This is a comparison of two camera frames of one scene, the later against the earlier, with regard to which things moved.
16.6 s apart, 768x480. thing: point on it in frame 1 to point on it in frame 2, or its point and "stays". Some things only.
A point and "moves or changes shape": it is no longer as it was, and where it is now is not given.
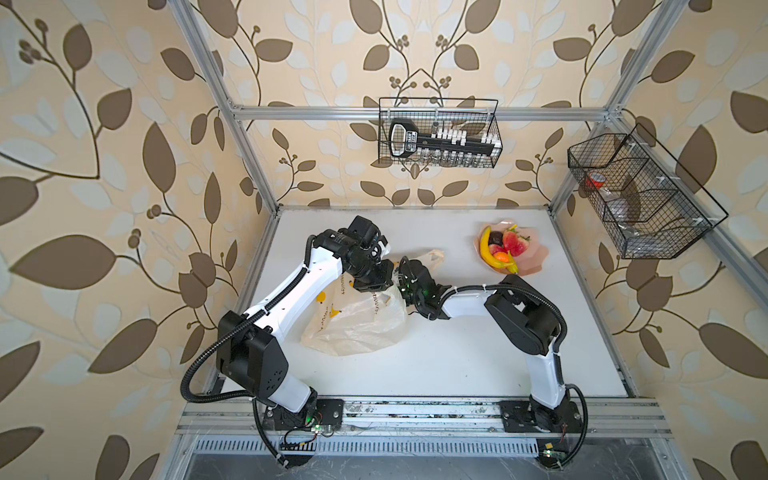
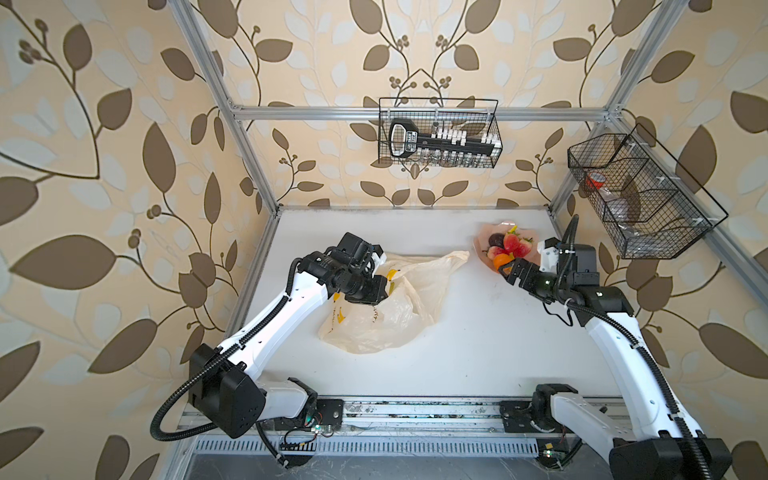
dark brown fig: (495, 238) stays
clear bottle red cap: (615, 204) stays
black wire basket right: (649, 205) stays
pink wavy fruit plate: (529, 261) stays
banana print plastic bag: (356, 323) moves or changes shape
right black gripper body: (412, 299) to (542, 284)
